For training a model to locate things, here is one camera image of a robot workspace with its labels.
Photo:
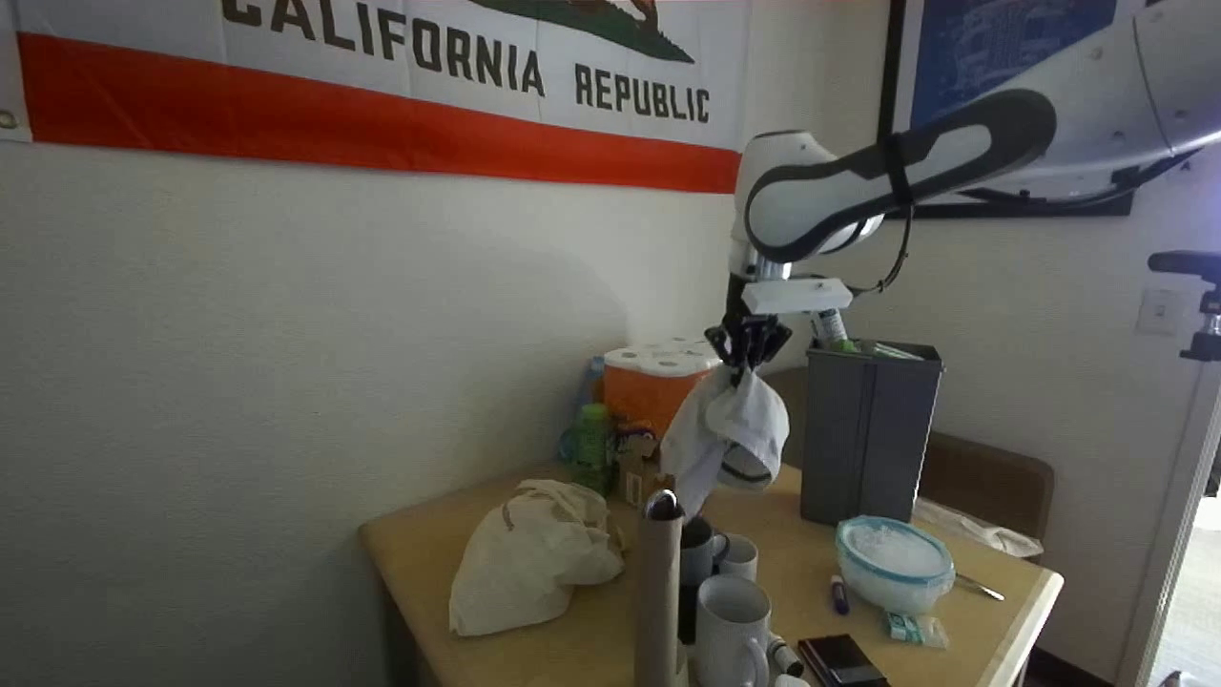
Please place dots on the cream canvas bag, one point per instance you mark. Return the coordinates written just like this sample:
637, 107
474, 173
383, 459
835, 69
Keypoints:
528, 556

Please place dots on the black phone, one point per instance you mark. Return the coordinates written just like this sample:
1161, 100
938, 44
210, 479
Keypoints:
835, 661

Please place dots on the California Republic flag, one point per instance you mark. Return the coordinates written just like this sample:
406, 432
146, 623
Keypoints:
623, 93

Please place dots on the small white mug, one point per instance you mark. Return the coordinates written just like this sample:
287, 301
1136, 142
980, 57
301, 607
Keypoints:
739, 557

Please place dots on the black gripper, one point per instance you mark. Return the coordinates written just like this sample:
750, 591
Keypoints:
754, 327

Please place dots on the large white mug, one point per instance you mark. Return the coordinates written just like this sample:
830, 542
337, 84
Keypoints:
731, 633

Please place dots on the framed blue blueprint poster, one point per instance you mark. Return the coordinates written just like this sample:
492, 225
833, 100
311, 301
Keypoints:
949, 51

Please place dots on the paper towel roll pack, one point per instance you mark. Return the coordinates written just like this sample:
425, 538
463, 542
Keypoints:
645, 384

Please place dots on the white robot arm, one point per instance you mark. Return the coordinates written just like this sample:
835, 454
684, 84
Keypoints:
1118, 107

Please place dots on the green bottle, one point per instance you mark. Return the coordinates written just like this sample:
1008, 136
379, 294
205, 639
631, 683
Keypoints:
593, 446

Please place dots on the dark grey mug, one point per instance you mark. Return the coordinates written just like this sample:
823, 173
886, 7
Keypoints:
696, 557

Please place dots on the glass bowl with blue rim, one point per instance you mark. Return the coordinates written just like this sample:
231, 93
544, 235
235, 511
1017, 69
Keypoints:
895, 562

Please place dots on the grey storage bin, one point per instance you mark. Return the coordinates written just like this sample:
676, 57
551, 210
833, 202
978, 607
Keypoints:
867, 429

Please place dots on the white towel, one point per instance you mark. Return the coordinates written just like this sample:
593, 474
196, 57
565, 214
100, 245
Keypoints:
727, 432

